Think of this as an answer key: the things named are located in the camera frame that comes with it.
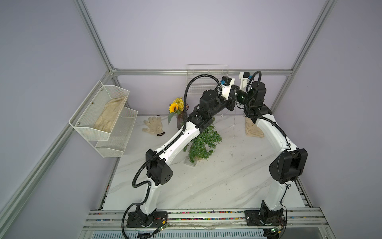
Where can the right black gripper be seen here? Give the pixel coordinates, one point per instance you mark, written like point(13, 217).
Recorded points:
point(238, 91)

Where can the small green christmas tree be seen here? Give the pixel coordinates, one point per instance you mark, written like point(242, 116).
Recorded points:
point(204, 145)

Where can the beige glove in shelf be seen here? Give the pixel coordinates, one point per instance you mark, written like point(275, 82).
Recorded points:
point(109, 115)

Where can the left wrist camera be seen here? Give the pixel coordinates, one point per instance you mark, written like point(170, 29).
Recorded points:
point(226, 84)

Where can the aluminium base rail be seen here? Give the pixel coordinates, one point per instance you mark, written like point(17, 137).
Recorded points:
point(295, 223)

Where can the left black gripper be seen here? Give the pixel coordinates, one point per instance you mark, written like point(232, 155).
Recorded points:
point(232, 96)

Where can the purple glass vase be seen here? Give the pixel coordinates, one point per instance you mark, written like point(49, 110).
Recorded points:
point(180, 120)

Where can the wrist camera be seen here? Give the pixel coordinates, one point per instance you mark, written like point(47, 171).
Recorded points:
point(226, 84)
point(244, 79)

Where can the clear string lights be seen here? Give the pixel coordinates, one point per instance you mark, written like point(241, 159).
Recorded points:
point(234, 123)

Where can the white mesh two-tier shelf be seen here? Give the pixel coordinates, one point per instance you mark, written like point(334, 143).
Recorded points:
point(108, 145)

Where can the yellow artificial flowers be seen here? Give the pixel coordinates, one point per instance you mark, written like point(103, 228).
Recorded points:
point(176, 108)

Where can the aluminium frame profile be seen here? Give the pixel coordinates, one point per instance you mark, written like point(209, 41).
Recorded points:
point(184, 72)

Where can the beige glove near vase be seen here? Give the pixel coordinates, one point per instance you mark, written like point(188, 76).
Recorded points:
point(154, 126)

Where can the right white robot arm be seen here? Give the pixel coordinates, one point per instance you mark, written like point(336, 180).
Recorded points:
point(285, 168)

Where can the beige glove right side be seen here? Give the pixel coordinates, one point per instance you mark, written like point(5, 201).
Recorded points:
point(251, 129)

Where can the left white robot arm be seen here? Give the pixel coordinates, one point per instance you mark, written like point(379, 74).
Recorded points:
point(156, 170)

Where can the white wire wall basket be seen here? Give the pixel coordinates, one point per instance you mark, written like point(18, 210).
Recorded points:
point(204, 83)

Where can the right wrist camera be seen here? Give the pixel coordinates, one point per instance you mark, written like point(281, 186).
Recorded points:
point(244, 79)

